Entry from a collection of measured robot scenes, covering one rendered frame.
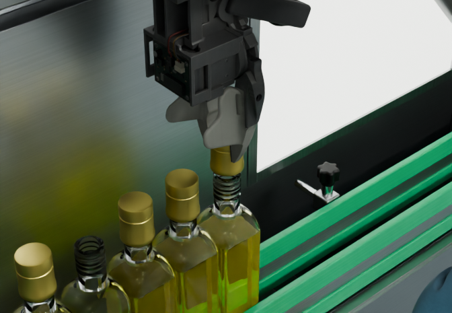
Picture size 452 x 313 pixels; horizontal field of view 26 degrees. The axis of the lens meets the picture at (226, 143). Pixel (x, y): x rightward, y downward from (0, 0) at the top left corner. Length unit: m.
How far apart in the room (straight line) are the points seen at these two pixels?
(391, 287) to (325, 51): 0.32
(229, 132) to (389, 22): 0.46
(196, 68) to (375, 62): 0.53
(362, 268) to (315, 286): 0.09
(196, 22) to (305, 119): 0.45
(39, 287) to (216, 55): 0.27
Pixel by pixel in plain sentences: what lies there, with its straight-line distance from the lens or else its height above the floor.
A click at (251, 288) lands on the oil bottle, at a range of 1.11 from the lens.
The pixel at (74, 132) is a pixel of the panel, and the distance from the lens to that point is 1.03.
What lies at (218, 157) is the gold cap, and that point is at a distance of 0.99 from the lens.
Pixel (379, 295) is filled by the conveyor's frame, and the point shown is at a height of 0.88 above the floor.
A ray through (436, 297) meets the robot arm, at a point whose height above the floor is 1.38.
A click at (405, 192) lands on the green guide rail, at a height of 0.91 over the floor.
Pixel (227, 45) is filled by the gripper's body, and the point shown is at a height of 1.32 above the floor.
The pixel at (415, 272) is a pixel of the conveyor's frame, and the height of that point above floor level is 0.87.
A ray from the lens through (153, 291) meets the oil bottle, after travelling 1.00.
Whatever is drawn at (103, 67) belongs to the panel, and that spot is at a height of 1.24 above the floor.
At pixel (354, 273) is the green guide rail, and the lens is 1.25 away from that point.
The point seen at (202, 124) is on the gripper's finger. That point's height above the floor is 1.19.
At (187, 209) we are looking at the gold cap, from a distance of 0.99.
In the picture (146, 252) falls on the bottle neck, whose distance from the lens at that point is 0.99.
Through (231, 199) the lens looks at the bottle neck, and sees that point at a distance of 1.03.
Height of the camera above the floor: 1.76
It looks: 35 degrees down
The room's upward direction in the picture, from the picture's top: straight up
